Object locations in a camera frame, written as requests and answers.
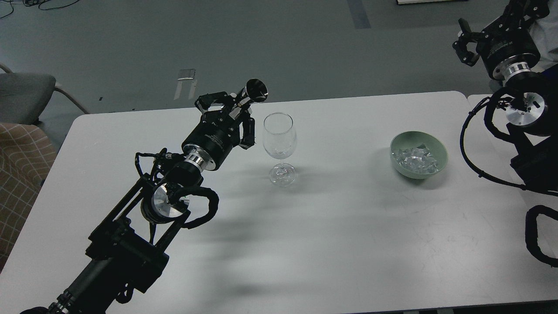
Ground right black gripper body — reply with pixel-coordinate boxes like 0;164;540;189
477;22;541;80

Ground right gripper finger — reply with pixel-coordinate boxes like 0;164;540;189
452;18;491;66
497;0;550;31

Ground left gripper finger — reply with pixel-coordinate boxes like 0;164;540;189
238;107;255;150
194;92;237;115

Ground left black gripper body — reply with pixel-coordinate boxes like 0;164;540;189
181;110;241;171

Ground silver metal jigger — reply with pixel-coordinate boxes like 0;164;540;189
229;78;269;120

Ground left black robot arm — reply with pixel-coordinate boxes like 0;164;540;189
24;79;268;314

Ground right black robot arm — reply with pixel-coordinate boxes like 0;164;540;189
452;0;558;196

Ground clear wine glass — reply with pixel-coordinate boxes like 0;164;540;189
263;113;297;187

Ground clear ice cubes pile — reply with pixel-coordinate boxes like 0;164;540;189
391;144;441;174

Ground silver floor plate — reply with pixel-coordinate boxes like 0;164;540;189
177;69;197;80

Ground seated person in black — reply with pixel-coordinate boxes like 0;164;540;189
529;0;558;70

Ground green bowl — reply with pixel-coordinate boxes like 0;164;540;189
389;131;449;180

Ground grey chair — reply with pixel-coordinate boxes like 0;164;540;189
0;63;91;125

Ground checkered brown cushion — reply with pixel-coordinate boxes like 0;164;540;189
0;123;57;269

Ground black floor cables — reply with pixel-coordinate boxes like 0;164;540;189
0;0;81;19

